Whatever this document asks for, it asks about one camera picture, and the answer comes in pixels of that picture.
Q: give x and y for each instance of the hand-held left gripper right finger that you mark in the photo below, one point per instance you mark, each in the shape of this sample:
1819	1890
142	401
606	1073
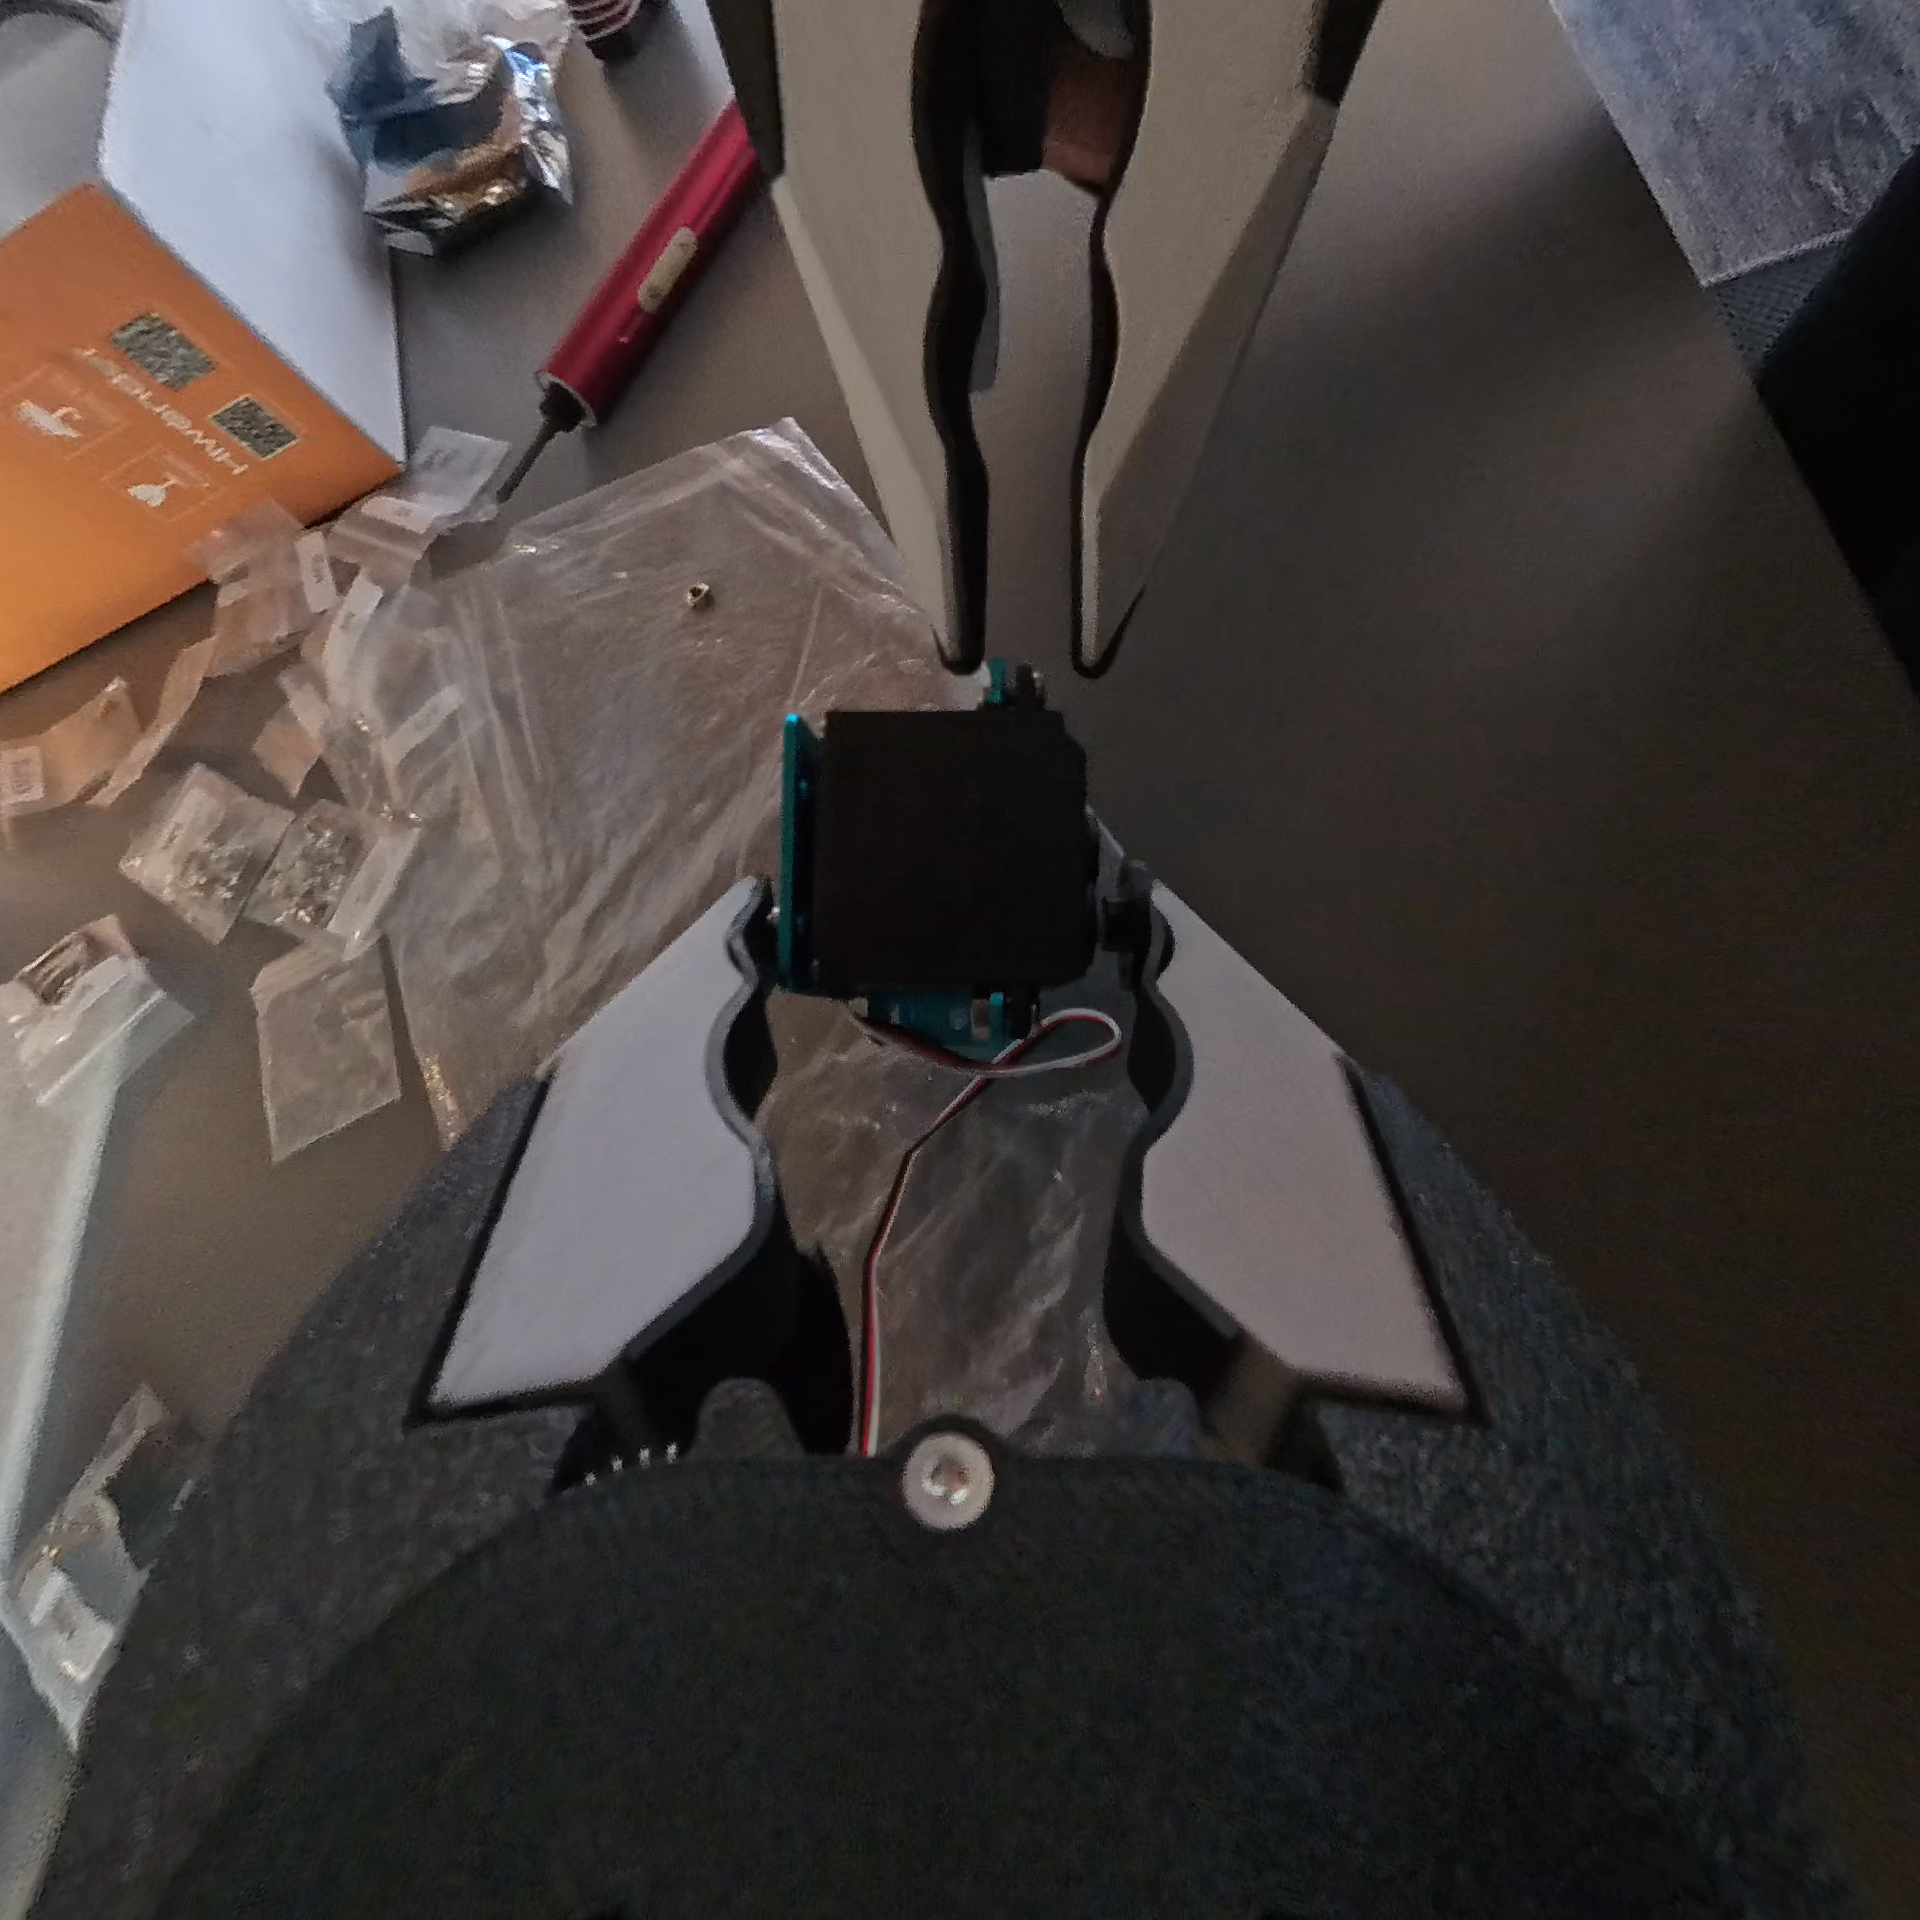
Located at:
1289	1201

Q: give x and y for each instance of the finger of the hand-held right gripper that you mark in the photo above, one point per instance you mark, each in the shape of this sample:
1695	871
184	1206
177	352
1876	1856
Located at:
863	224
1200	270

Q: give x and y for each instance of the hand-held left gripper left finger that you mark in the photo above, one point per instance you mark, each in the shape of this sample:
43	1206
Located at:
600	1201

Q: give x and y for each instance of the black servo with blue bracket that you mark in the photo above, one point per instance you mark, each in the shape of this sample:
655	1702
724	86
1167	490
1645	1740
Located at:
955	856

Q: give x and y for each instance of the person's right hand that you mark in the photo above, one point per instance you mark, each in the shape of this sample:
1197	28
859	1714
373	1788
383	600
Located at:
1096	129

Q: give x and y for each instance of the red electric screwdriver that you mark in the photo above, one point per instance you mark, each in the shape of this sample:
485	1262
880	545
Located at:
645	284

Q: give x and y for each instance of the red striped small object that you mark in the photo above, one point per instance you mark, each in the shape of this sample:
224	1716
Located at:
608	24

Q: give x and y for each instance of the silver foil bag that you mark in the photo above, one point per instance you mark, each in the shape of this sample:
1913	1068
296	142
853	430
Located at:
494	148

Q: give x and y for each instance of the pile of small screw bags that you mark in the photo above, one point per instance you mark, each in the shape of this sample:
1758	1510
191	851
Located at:
323	863

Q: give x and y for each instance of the large clear plastic bag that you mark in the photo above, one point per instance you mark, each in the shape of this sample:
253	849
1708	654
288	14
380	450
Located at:
629	751

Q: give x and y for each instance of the white foam sheet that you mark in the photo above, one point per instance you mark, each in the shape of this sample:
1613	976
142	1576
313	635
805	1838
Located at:
44	1276

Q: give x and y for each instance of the small bag with black parts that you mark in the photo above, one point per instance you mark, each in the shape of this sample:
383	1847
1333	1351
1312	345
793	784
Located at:
76	990

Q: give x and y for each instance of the small bag with blue parts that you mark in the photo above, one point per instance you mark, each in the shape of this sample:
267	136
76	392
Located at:
76	1560

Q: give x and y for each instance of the orange cardboard box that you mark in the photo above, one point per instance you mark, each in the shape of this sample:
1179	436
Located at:
135	450

